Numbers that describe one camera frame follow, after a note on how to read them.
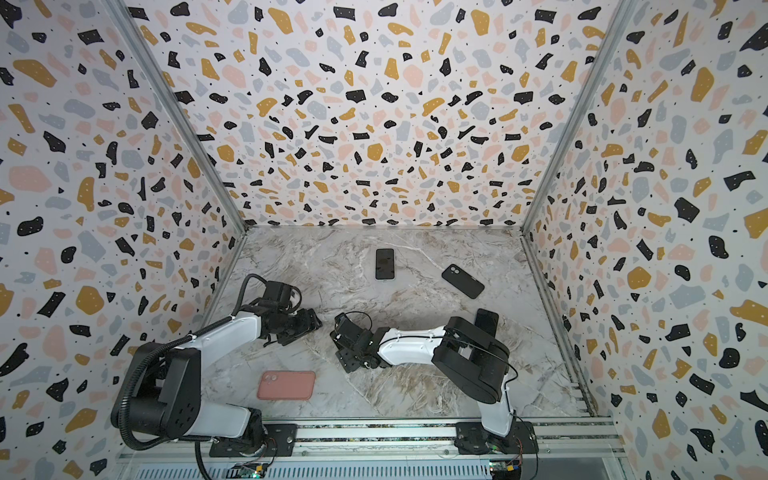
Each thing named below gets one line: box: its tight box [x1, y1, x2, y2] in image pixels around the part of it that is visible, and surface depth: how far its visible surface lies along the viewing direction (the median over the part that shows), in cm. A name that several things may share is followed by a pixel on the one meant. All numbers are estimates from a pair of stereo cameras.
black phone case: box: [442, 264, 485, 299], surface depth 108 cm
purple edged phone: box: [375, 248, 395, 280], surface depth 111 cm
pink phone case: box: [257, 370, 316, 400], surface depth 85 cm
